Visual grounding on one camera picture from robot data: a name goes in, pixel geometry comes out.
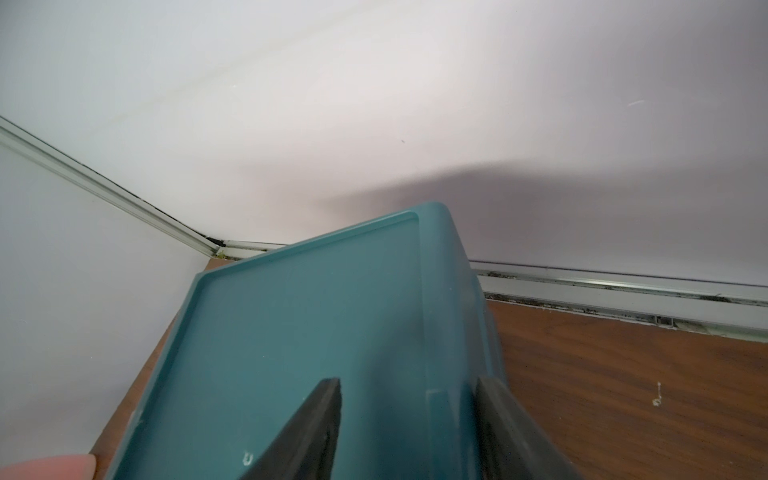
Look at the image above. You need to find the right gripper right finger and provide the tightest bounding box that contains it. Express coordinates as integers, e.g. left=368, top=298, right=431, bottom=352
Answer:
left=475, top=377, right=581, bottom=480

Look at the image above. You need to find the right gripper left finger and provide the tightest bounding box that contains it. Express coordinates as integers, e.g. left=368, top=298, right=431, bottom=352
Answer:
left=242, top=378, right=342, bottom=480

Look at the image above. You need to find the teal three-drawer cabinet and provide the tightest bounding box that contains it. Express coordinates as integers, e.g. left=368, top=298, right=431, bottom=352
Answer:
left=107, top=202, right=504, bottom=479

